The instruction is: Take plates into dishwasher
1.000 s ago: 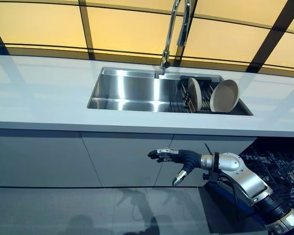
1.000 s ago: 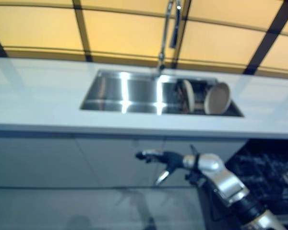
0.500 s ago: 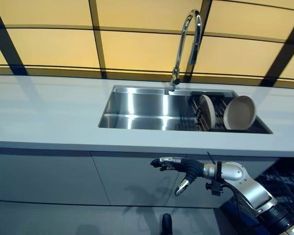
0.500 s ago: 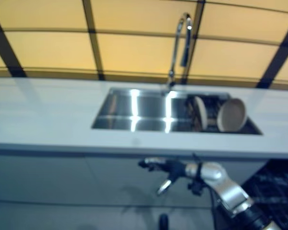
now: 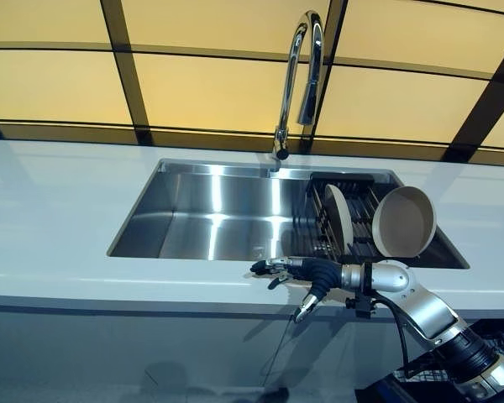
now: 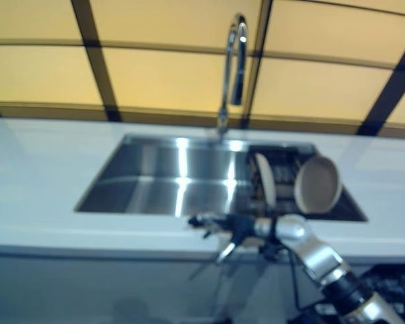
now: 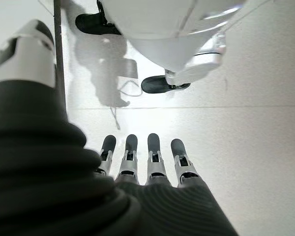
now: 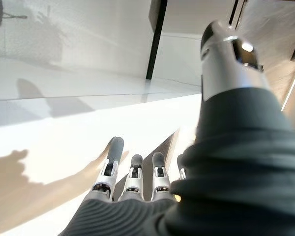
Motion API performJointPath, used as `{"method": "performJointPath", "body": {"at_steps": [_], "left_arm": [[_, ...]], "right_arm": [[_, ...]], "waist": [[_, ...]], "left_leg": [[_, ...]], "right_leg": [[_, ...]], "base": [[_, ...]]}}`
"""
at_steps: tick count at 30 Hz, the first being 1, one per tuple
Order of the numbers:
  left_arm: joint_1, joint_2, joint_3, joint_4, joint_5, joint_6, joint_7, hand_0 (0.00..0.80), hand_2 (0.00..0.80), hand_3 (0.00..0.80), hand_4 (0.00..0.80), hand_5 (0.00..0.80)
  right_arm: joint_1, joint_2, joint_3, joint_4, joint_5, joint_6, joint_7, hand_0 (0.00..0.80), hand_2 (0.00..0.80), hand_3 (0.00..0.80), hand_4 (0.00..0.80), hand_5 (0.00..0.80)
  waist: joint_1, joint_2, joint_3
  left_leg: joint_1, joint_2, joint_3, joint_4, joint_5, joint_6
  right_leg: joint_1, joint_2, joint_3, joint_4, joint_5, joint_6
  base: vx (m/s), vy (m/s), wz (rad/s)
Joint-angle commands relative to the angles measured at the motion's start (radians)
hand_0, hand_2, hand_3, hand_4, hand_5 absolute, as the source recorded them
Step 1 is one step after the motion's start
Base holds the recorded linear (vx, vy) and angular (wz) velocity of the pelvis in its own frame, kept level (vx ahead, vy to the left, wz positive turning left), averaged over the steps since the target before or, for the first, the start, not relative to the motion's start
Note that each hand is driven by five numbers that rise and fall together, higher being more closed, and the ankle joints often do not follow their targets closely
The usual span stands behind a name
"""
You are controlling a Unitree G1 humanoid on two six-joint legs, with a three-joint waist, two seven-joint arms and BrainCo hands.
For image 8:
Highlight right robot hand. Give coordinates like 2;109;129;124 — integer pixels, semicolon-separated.
59;21;295;236

